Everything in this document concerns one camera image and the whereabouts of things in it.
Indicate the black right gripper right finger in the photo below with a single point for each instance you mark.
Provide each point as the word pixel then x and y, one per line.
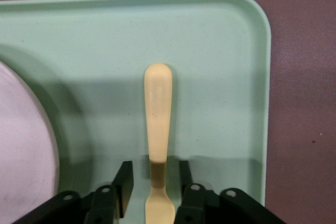
pixel 195 203

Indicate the yellow plastic fork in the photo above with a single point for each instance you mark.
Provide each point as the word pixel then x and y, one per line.
pixel 158 108

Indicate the round beige plate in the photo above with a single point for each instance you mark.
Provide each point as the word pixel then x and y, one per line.
pixel 23 142

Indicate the light green rectangular tray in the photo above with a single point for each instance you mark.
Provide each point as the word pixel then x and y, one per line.
pixel 210 77

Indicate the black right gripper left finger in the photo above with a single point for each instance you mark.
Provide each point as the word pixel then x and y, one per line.
pixel 105 203

